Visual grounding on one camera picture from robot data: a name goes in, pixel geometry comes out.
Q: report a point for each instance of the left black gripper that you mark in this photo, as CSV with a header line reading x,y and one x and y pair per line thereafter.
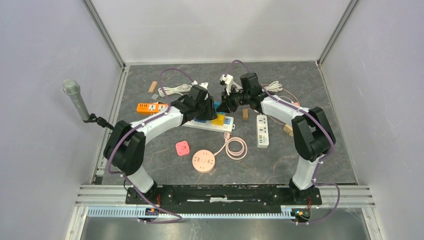
x,y
211,114

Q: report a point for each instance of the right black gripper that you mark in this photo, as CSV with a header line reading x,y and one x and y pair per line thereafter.
x,y
227,105

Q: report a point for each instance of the long white power strip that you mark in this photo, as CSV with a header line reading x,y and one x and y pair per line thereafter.
x,y
228,125

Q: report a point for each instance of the pink folding extension socket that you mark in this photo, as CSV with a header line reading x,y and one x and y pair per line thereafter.
x,y
182,148

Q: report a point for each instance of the round pink socket base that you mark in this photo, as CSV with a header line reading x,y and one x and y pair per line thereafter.
x,y
203,161

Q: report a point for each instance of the light blue adapter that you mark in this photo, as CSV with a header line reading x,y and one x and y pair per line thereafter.
x,y
216,105

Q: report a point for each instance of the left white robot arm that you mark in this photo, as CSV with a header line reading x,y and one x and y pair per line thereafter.
x,y
126,145

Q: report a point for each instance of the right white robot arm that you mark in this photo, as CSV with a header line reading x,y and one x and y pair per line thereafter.
x,y
312,133

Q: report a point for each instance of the blue cube adapter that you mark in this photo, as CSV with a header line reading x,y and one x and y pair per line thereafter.
x,y
200,120

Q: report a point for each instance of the yellow cube adapter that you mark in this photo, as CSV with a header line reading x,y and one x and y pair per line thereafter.
x,y
219,120

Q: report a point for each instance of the small white power strip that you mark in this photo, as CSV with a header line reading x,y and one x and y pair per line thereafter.
x,y
262,131

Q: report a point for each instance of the gray black flat tool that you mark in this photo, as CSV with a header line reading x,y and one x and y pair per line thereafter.
x,y
159,99

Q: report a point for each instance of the small brown wooden block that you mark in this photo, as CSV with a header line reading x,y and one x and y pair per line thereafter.
x,y
153,87

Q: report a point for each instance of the orange power strip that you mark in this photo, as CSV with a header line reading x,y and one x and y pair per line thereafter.
x,y
150,108

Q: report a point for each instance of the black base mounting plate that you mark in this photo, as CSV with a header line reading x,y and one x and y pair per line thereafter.
x,y
230,199

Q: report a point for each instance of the silver microphone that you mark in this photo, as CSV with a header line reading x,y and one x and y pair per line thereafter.
x,y
73,90

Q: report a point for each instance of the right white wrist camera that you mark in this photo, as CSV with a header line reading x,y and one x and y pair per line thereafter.
x,y
227,81

